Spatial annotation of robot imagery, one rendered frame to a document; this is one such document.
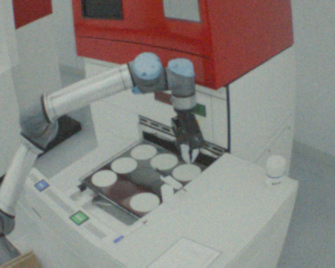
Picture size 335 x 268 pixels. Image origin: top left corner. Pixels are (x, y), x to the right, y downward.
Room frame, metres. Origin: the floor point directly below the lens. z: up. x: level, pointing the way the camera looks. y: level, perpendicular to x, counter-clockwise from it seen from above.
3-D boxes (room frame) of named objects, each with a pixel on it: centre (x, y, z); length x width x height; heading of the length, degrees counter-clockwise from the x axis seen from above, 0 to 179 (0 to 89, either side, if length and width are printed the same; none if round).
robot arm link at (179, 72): (1.13, -0.06, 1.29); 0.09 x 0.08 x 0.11; 92
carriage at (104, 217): (0.98, 0.28, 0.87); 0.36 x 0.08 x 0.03; 45
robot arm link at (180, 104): (1.13, -0.06, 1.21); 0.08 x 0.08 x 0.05
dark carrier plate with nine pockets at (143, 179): (1.18, 0.10, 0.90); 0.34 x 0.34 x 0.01; 45
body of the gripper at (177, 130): (1.13, -0.06, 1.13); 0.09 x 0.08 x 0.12; 14
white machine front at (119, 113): (1.47, 0.08, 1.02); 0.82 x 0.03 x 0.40; 45
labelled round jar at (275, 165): (0.95, -0.34, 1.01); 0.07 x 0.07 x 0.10
